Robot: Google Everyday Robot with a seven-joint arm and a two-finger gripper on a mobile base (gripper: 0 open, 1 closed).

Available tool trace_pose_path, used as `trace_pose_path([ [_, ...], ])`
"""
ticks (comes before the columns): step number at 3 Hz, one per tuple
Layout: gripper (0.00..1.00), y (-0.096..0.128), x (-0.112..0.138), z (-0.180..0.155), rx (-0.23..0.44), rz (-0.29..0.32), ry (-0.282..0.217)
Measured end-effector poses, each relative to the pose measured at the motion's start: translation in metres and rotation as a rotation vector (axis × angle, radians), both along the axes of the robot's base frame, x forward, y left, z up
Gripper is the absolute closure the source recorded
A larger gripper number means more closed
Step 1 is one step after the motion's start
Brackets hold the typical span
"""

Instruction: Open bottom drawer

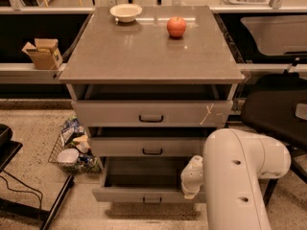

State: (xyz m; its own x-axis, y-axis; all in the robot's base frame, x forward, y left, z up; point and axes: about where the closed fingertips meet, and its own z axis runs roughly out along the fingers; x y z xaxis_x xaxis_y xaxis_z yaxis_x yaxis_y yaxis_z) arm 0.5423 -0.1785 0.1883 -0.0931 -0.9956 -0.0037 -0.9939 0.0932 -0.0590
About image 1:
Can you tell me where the grey bottom drawer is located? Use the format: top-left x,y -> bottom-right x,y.
92,156 -> 205,204

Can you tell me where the grey drawer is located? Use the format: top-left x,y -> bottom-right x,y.
72,101 -> 233,127
92,156 -> 205,204
88,137 -> 207,156

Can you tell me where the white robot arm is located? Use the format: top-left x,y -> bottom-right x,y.
180,128 -> 291,230

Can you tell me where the grey middle drawer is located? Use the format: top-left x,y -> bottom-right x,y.
88,137 -> 207,156

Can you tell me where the grey drawer cabinet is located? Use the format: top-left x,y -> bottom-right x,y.
59,5 -> 245,184

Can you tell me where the grey top drawer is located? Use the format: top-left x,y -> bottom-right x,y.
72,101 -> 233,127

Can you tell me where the open cardboard box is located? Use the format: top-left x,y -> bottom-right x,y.
22,38 -> 63,70

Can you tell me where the black office chair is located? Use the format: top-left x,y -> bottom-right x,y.
239,57 -> 307,208

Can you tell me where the white plastic container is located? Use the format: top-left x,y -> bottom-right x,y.
57,149 -> 79,164

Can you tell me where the red apple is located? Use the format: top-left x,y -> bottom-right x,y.
167,16 -> 186,38

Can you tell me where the white bowl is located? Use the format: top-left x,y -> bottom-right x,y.
109,4 -> 142,23

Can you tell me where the black stand base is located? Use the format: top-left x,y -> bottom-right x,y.
0,124 -> 76,230

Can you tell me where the wire basket with items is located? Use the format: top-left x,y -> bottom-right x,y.
48,116 -> 101,173

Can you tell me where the black cable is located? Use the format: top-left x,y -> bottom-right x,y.
0,170 -> 44,211

